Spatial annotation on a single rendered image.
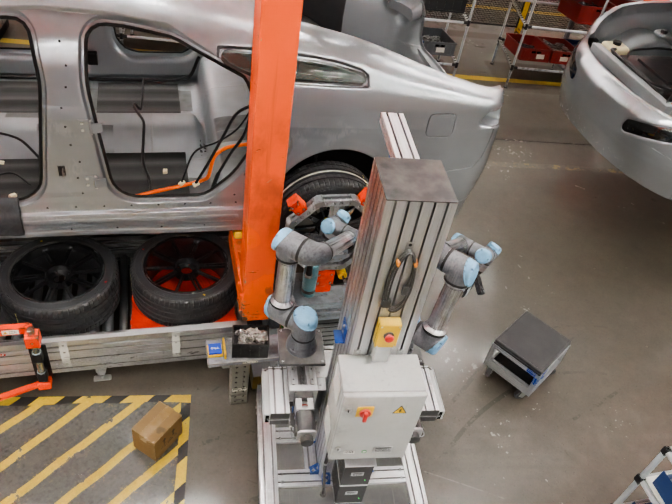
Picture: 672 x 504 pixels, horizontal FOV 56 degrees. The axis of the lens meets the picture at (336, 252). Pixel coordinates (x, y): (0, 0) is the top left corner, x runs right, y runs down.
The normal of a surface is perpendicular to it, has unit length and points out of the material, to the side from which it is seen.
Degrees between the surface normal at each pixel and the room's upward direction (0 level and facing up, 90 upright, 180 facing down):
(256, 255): 90
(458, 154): 90
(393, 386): 0
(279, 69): 90
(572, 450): 0
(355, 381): 0
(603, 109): 86
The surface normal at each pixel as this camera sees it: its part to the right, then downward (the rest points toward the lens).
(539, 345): 0.14, -0.73
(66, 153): 0.23, 0.66
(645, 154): -0.73, 0.38
